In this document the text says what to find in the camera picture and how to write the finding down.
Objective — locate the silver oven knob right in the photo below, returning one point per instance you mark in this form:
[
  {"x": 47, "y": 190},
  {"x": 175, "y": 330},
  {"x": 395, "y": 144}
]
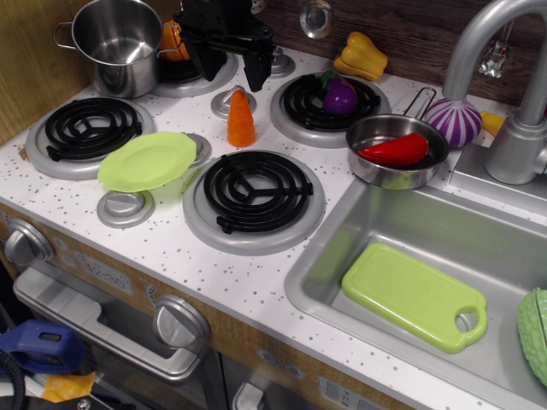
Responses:
[{"x": 177, "y": 324}]

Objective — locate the orange toy carrot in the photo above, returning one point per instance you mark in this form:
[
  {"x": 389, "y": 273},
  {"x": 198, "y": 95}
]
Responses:
[{"x": 241, "y": 130}]

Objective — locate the black burner back right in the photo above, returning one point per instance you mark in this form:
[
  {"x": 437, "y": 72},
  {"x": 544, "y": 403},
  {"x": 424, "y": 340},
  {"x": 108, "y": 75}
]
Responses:
[{"x": 296, "y": 110}]

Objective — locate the silver stove knob top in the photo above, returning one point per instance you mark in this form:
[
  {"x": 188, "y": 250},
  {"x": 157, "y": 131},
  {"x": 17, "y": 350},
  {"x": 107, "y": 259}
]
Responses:
[{"x": 221, "y": 103}]

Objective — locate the silver oven knob left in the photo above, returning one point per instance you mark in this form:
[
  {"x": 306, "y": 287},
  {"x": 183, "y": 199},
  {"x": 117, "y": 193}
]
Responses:
[{"x": 26, "y": 244}]

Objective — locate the light green toy plate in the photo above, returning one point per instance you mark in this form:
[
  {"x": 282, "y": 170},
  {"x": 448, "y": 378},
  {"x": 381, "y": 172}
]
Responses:
[{"x": 147, "y": 162}]

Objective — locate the grey oven door handle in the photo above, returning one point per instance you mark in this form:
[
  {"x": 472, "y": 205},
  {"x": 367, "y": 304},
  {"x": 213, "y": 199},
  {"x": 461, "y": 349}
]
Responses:
[{"x": 108, "y": 323}]

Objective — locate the silver stove knob back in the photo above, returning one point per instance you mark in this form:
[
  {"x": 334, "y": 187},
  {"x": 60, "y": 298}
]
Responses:
[{"x": 282, "y": 65}]

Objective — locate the yellow toy bell pepper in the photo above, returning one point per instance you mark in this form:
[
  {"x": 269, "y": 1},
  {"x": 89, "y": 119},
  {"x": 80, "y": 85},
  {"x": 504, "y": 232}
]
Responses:
[{"x": 360, "y": 57}]

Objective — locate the red toy chili pepper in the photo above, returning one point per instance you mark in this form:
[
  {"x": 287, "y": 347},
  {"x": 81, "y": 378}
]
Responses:
[{"x": 399, "y": 152}]

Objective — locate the orange toy pepper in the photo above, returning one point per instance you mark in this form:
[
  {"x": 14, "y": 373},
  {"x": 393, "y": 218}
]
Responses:
[{"x": 172, "y": 47}]

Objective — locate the black burner left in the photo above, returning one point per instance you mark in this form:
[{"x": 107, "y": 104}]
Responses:
[{"x": 70, "y": 142}]

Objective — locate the silver knob under plate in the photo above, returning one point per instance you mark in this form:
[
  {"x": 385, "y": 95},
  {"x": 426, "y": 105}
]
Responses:
[{"x": 203, "y": 150}]

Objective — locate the silver stove knob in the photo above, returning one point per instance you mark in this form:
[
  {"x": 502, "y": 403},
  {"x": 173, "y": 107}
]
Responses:
[
  {"x": 282, "y": 65},
  {"x": 221, "y": 103},
  {"x": 122, "y": 210}
]

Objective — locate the silver oven knob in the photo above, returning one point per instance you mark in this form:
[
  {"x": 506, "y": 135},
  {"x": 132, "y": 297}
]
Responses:
[
  {"x": 26, "y": 244},
  {"x": 177, "y": 324}
]

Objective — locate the silver stove knob front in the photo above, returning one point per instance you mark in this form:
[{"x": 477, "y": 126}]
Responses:
[{"x": 122, "y": 210}]

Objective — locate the black burner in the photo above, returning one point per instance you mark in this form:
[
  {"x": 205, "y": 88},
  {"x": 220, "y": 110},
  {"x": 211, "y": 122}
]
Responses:
[
  {"x": 254, "y": 203},
  {"x": 70, "y": 142},
  {"x": 296, "y": 110}
]

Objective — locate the green toy cabbage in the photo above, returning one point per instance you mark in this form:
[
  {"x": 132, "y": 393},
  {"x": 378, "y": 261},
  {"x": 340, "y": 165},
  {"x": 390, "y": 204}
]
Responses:
[{"x": 531, "y": 324}]

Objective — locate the black burner front centre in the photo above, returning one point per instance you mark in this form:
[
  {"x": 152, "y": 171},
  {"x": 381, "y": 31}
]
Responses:
[{"x": 254, "y": 203}]

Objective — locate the stainless steel pot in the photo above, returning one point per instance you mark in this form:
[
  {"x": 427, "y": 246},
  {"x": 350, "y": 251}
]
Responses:
[{"x": 121, "y": 41}]

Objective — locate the clear suction hook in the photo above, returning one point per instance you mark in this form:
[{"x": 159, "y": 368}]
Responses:
[{"x": 316, "y": 19}]

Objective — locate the small steel frying pan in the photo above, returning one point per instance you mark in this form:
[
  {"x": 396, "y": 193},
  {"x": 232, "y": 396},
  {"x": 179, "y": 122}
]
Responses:
[{"x": 379, "y": 128}]

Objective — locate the clear crystal faucet handle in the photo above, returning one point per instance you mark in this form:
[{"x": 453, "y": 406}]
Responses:
[{"x": 496, "y": 55}]

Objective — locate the grey toy sink basin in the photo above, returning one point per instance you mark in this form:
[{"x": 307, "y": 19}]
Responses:
[{"x": 496, "y": 249}]

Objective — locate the purple toy eggplant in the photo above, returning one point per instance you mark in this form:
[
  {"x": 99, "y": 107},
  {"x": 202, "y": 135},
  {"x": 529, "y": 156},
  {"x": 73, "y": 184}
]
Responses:
[{"x": 340, "y": 96}]

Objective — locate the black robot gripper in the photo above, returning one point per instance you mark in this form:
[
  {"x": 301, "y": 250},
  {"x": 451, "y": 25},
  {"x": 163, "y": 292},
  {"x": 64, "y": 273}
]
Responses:
[{"x": 207, "y": 28}]

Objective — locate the burner back left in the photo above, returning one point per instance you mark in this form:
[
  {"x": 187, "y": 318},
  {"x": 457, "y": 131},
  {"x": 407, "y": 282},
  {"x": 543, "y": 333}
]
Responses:
[{"x": 197, "y": 86}]

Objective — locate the green toy cutting board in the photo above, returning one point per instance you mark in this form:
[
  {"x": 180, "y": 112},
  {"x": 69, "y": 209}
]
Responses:
[{"x": 418, "y": 298}]

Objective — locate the yellow toy piece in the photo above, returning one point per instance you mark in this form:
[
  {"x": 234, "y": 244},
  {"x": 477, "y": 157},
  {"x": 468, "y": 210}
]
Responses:
[{"x": 492, "y": 123}]

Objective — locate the purple white toy onion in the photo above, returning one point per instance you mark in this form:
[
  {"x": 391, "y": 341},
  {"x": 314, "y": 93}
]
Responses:
[{"x": 458, "y": 121}]

